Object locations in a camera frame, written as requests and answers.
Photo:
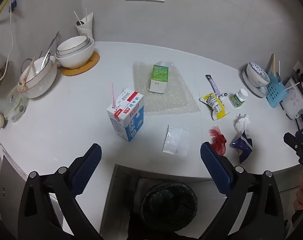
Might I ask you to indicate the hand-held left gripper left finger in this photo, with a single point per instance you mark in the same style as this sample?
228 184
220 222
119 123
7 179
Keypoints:
87 165

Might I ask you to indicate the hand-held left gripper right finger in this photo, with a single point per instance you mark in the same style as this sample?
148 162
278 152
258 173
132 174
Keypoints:
215 167

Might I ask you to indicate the dark blue snack wrapper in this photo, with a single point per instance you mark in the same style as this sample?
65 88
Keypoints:
242 146

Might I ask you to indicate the white tissue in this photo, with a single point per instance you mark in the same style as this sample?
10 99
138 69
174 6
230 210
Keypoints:
241 123

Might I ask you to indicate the blue white milk carton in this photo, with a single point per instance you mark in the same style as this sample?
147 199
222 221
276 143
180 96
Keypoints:
131 120

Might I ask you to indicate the yellow snack wrapper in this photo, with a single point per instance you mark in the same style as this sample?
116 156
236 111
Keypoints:
215 103

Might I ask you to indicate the clear bubble wrap sheet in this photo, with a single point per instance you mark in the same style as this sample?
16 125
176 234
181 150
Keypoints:
179 100

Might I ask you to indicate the black mesh trash bin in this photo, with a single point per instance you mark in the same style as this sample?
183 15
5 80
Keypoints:
151 220

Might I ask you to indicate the green white medicine box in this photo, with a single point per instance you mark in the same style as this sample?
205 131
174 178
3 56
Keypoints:
159 76

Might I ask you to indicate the red mesh net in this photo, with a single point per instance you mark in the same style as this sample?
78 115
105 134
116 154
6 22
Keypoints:
219 138

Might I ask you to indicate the white floral box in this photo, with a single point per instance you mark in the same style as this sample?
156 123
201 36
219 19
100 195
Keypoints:
292 100

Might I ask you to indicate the clear plastic bag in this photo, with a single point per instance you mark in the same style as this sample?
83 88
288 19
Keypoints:
175 140

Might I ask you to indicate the white stick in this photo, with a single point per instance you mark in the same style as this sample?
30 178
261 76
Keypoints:
292 85
279 67

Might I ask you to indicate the blue drain rack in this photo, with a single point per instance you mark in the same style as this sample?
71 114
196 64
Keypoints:
275 92

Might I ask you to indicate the white plate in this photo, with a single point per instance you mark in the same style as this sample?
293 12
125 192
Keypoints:
254 90

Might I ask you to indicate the white pill bottle green label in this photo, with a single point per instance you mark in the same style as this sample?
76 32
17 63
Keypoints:
237 98

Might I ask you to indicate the pink striped drinking straw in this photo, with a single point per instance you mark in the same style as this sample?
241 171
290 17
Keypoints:
112 95

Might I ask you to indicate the blue patterned bowl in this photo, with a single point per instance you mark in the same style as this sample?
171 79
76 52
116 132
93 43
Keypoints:
257 73

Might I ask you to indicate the brown chopsticks bundle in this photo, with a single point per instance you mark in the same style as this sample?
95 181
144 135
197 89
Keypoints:
272 63

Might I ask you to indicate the metal appliance front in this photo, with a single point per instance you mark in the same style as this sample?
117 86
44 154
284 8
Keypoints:
6 175

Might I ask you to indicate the purple stick sachet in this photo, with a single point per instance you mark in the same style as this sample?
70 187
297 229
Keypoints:
214 85

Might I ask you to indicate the white strainer basin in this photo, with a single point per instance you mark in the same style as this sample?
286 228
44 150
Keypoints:
41 85

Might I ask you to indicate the round yellow coaster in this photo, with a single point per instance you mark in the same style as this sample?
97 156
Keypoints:
90 63

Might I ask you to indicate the stacked white bowls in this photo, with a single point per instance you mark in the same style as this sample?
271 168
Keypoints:
76 61

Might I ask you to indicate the white bowl in basin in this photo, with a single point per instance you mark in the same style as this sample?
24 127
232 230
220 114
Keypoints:
47 66

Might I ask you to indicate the wooden chopsticks pair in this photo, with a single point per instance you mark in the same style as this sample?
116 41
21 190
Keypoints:
29 71

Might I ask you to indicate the medium white bowl dark rim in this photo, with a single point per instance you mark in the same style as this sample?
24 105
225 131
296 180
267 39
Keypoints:
89 50

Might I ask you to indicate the small white bowl dark rim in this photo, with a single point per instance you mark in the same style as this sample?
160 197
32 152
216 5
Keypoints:
74 43

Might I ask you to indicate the metal tongs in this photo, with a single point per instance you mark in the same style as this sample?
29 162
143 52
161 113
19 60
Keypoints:
50 48

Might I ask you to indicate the white utensil holder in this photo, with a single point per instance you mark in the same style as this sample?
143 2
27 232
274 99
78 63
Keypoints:
87 27

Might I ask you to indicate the white straw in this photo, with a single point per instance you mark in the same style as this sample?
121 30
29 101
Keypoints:
86 15
77 17

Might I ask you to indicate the blue clip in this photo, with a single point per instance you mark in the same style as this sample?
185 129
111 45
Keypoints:
14 4

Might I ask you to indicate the grey wall socket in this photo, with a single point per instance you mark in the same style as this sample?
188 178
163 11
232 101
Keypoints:
298 67

